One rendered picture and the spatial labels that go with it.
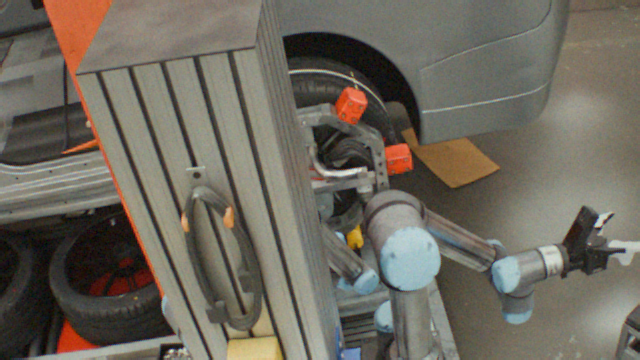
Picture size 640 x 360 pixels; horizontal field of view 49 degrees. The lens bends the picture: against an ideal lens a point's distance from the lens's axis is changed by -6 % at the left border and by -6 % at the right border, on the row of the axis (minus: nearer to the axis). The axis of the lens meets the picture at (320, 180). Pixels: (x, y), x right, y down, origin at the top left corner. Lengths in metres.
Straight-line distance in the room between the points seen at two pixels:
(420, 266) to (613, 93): 3.17
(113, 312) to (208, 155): 1.87
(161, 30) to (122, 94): 0.11
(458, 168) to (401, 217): 2.41
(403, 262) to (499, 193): 2.33
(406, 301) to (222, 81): 0.75
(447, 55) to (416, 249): 1.31
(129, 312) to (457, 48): 1.55
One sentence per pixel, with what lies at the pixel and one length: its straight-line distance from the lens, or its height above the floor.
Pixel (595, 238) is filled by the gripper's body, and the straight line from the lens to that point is 1.75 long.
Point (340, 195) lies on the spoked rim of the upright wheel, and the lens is 2.78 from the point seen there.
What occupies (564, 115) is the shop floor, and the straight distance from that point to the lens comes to 4.28.
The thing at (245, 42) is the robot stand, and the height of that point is 2.03.
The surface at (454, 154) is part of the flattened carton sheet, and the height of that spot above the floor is 0.01.
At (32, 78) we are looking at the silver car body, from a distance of 3.64.
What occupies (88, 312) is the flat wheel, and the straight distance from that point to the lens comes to 2.91.
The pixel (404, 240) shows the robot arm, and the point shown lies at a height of 1.46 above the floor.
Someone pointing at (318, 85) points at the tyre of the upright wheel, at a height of 1.17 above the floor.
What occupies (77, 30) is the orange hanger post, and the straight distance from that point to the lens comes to 1.92.
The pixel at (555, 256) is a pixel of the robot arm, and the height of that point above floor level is 1.25.
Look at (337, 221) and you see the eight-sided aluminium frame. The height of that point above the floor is 0.61.
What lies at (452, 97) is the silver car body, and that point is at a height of 0.94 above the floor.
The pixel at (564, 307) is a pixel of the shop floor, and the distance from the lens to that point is 3.24.
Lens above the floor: 2.47
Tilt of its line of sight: 39 degrees down
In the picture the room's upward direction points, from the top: 11 degrees counter-clockwise
